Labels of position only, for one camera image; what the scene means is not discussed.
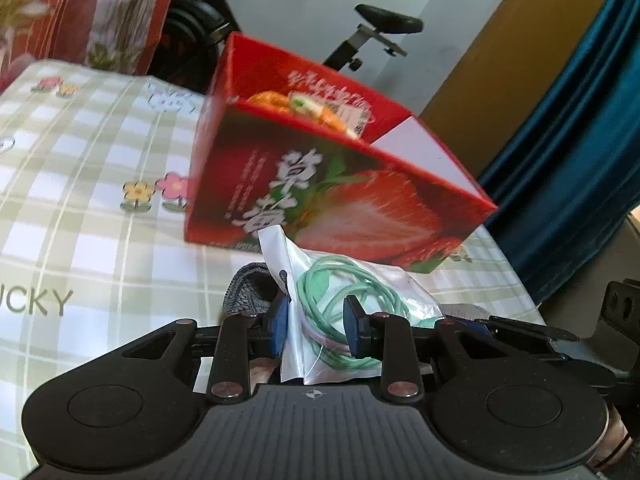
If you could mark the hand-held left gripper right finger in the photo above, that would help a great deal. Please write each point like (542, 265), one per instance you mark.
(352, 327)

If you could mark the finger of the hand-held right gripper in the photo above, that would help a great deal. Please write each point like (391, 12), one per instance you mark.
(520, 332)

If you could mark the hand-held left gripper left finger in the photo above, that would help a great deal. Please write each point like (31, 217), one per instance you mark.
(280, 325)

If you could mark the red cardboard box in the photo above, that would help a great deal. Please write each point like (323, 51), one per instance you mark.
(350, 200)

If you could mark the grey knit cloth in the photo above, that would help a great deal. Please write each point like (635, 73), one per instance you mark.
(247, 290)

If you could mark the blue curtain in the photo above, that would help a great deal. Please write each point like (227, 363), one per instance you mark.
(575, 160)

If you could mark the green checked tablecloth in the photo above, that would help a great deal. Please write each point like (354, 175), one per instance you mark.
(75, 185)

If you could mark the wooden door panel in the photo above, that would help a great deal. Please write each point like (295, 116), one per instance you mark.
(500, 60)

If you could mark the black exercise bike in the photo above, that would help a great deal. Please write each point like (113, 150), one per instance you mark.
(385, 20)

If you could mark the red printed backdrop cloth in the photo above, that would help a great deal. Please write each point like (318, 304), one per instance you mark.
(75, 10)

